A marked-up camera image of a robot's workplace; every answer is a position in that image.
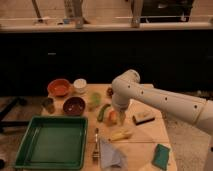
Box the red yellow apple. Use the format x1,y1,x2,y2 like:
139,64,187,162
107,111,117,125

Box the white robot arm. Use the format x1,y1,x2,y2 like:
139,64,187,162
111,69,213,171

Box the dark maroon bowl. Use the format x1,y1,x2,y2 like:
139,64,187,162
63,97,86,116

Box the orange red bowl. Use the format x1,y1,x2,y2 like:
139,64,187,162
47,79,70,97

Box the green chili pepper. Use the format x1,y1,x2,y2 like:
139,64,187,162
97,104,111,122

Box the yellow banana toy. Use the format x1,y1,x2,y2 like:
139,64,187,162
109,131,132,141

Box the brown dried grapes bunch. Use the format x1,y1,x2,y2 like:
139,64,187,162
106,87,113,98

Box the green plastic cup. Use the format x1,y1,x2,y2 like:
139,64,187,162
88,92,101,110

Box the grey folded cloth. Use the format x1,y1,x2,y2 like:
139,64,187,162
99,138,127,171

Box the silver metal fork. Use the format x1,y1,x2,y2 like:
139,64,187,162
92,128,100,162

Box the small white cup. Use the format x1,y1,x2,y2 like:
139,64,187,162
73,78,87,94

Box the teal green sponge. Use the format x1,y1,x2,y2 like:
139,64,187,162
152,144,170,170

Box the green plastic tray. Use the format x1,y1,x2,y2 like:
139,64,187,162
14,116,88,170

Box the black stand legs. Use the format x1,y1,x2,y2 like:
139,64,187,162
0,97,29,130

